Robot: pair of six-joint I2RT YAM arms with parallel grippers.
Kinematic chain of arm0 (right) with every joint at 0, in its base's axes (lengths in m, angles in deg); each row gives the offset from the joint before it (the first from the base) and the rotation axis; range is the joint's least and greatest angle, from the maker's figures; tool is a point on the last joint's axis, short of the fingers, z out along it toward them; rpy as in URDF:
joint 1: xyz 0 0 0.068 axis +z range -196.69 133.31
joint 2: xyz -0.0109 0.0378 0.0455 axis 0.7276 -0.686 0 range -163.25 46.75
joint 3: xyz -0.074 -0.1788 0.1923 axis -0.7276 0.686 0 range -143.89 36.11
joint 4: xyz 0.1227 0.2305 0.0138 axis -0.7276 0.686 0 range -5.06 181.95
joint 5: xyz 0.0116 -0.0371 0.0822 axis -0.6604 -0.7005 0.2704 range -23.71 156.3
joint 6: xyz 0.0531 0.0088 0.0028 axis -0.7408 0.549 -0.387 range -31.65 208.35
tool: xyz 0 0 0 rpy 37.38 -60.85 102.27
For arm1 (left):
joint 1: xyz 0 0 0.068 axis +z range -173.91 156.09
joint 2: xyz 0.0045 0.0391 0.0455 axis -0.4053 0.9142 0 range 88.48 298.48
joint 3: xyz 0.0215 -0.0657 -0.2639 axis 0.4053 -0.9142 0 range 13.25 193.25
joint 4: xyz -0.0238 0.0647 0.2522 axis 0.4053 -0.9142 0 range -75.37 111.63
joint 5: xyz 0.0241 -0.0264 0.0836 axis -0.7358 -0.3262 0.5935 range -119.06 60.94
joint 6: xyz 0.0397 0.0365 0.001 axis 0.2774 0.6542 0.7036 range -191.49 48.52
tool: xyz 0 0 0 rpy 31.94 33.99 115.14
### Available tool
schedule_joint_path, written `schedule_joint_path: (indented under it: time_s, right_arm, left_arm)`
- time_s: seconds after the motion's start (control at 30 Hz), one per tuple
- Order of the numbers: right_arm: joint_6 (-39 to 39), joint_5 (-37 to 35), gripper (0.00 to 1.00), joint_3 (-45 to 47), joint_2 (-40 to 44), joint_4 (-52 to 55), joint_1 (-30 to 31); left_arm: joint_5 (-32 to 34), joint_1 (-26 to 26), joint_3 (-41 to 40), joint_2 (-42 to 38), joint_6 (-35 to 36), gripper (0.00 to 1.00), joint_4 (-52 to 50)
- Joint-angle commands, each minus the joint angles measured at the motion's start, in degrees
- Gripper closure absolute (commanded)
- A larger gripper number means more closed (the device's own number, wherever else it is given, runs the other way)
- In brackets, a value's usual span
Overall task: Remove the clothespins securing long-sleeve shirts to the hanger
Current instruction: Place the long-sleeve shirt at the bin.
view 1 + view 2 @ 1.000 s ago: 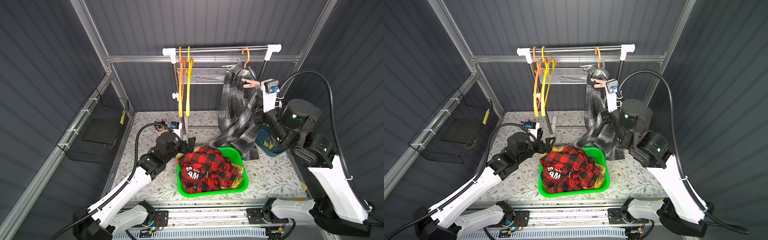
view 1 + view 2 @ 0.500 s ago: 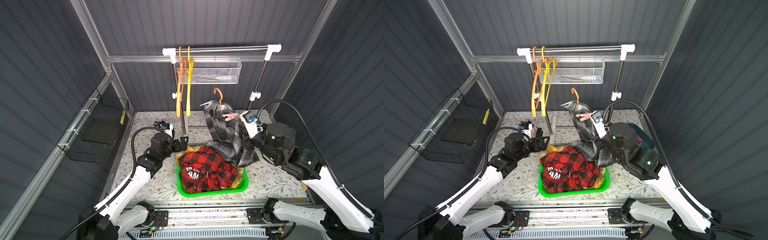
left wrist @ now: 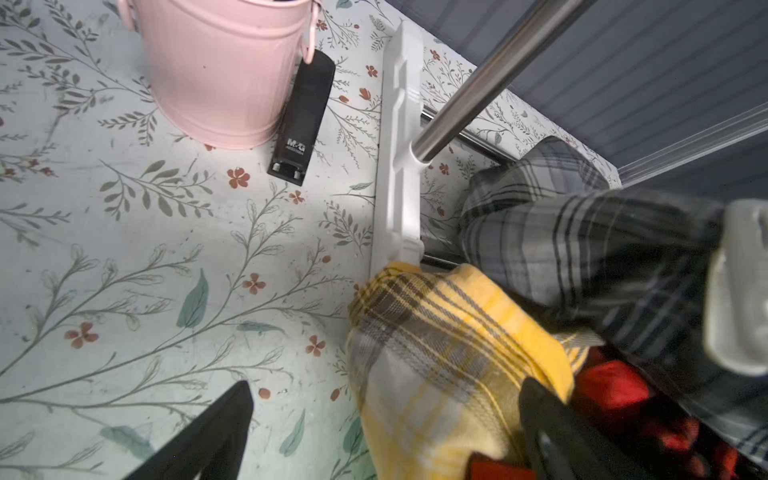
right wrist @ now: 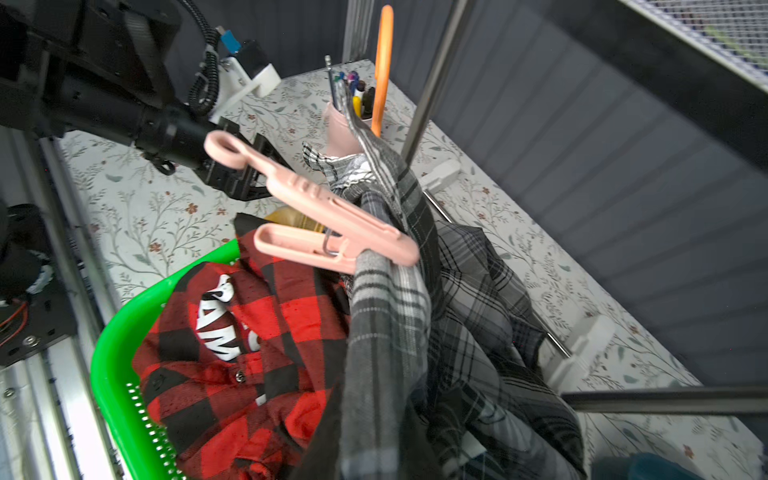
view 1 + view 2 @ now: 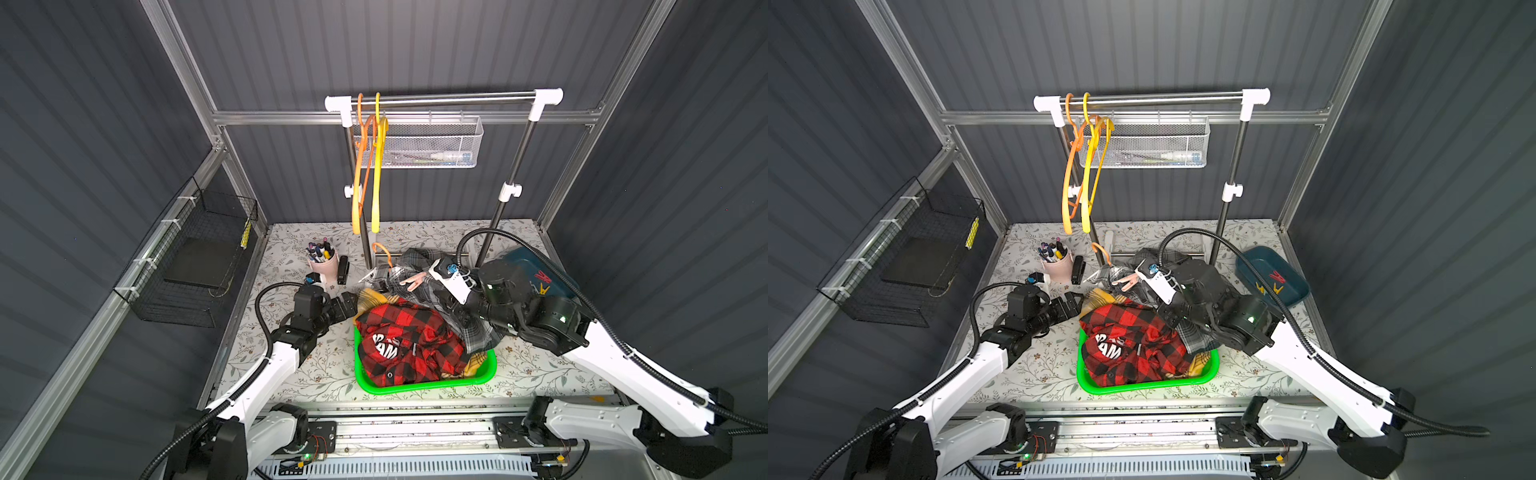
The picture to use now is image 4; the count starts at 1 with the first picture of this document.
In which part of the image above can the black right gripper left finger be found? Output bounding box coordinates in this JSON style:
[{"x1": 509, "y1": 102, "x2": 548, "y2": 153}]
[{"x1": 289, "y1": 383, "x2": 344, "y2": 480}]

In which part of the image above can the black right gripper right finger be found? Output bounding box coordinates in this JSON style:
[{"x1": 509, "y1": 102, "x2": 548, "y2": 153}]
[{"x1": 407, "y1": 407, "x2": 444, "y2": 480}]

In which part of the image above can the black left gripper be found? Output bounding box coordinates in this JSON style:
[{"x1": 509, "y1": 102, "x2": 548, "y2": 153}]
[{"x1": 192, "y1": 118, "x2": 293, "y2": 201}]

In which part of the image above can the grey plaid long-sleeve shirt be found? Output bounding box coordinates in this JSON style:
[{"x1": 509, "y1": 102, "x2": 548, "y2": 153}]
[{"x1": 304, "y1": 99, "x2": 586, "y2": 479}]

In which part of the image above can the pink clothespin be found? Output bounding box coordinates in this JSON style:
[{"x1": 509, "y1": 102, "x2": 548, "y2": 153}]
[{"x1": 204, "y1": 130, "x2": 419, "y2": 275}]

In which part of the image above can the red black plaid shirt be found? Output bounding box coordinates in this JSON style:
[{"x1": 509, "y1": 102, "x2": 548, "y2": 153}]
[{"x1": 133, "y1": 214, "x2": 350, "y2": 479}]

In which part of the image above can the brown orange hanger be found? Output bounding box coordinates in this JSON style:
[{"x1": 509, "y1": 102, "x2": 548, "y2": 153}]
[{"x1": 371, "y1": 5, "x2": 394, "y2": 137}]

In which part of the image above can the yellow plaid long-sleeve shirt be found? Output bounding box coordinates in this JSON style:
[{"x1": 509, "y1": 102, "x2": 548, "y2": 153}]
[{"x1": 264, "y1": 206, "x2": 325, "y2": 233}]

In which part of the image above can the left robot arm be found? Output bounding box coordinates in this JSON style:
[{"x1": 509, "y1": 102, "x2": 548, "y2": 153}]
[{"x1": 1, "y1": 1, "x2": 280, "y2": 201}]

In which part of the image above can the pink pen cup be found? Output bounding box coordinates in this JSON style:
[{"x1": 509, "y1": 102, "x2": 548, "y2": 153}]
[{"x1": 323, "y1": 102, "x2": 363, "y2": 157}]

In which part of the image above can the green perforated plastic tray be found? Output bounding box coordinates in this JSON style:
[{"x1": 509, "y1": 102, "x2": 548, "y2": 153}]
[{"x1": 90, "y1": 240, "x2": 239, "y2": 479}]

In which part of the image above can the steel clothes rack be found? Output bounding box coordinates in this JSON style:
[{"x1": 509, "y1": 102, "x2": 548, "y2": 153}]
[{"x1": 390, "y1": 1, "x2": 767, "y2": 418}]

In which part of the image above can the floral table mat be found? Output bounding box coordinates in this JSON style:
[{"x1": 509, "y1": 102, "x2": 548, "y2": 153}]
[{"x1": 59, "y1": 70, "x2": 764, "y2": 479}]

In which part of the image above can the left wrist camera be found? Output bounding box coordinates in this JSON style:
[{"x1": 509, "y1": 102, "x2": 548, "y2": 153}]
[{"x1": 209, "y1": 26, "x2": 281, "y2": 123}]

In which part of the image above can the white mesh wire basket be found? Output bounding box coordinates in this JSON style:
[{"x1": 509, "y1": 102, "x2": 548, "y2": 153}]
[{"x1": 624, "y1": 0, "x2": 767, "y2": 91}]

